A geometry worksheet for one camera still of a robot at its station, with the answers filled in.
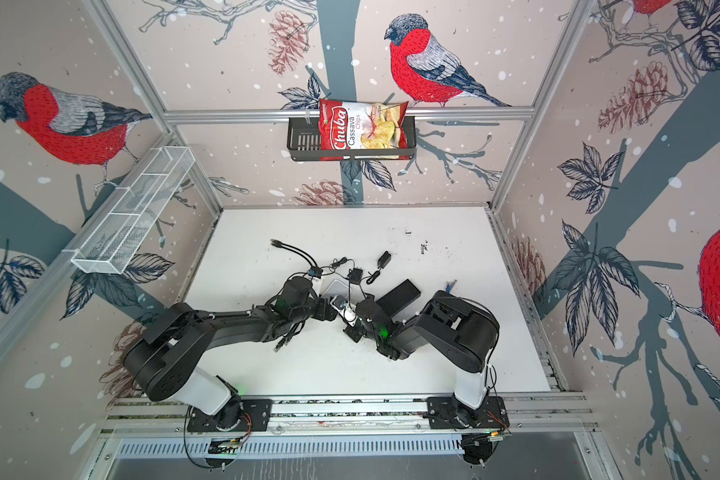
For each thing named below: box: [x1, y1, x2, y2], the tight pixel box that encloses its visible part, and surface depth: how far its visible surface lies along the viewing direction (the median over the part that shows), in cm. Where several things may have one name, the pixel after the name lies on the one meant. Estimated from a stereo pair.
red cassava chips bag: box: [320, 98, 410, 161], surface depth 90 cm
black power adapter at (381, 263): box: [366, 251, 391, 285], surface depth 103 cm
